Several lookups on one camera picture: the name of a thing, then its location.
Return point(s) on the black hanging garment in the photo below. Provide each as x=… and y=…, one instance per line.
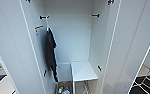
x=51, y=53

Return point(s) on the black rail bracket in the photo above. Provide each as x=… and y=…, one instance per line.
x=43, y=17
x=95, y=15

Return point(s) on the white hanger of black garment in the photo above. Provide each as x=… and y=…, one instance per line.
x=48, y=25

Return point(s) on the small black hook on door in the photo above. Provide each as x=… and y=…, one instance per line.
x=99, y=68
x=45, y=73

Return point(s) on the orange and white door label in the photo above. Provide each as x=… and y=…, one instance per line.
x=39, y=29

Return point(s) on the white wardrobe door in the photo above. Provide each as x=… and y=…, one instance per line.
x=131, y=43
x=14, y=43

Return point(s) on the wicker storage basket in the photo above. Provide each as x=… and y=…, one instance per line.
x=59, y=90

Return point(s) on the white wardrobe carcass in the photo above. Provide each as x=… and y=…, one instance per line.
x=74, y=36

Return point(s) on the white inner cabinet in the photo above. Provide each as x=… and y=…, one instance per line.
x=83, y=70

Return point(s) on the small dark door hinge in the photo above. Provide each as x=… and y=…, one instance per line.
x=28, y=1
x=111, y=1

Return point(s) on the white plastic bag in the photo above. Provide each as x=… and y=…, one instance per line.
x=66, y=91

